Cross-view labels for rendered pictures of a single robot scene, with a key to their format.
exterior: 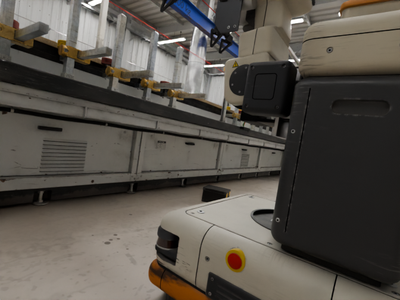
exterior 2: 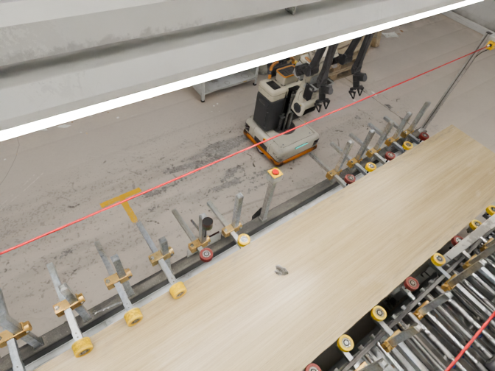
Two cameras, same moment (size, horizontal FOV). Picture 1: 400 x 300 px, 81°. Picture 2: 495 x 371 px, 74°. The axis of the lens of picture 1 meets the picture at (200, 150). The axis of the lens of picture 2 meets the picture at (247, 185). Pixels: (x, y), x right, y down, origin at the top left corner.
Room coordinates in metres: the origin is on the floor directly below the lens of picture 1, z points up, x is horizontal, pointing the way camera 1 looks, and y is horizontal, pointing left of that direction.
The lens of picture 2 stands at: (3.75, -0.08, 2.69)
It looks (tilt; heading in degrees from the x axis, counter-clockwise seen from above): 50 degrees down; 190
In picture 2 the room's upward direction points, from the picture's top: 10 degrees clockwise
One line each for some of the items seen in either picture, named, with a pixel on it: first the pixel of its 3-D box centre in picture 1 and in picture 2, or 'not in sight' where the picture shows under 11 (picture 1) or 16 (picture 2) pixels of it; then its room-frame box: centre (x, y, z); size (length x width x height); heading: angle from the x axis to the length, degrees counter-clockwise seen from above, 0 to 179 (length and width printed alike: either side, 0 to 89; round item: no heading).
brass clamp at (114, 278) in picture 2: not in sight; (118, 278); (3.21, -0.78, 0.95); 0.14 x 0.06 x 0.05; 144
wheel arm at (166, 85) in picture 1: (158, 86); (348, 158); (1.57, 0.34, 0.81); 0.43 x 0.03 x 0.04; 54
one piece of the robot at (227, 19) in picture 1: (247, 18); (317, 85); (0.93, -0.11, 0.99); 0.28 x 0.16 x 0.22; 144
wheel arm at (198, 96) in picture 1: (182, 96); (328, 170); (1.77, 0.19, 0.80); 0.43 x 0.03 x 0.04; 54
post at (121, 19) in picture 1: (116, 57); (379, 143); (1.36, 0.55, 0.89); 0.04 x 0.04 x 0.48; 54
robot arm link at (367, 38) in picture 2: not in sight; (363, 48); (0.86, 0.16, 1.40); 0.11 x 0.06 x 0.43; 144
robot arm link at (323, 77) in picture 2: not in sight; (328, 60); (1.21, -0.09, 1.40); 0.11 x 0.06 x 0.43; 145
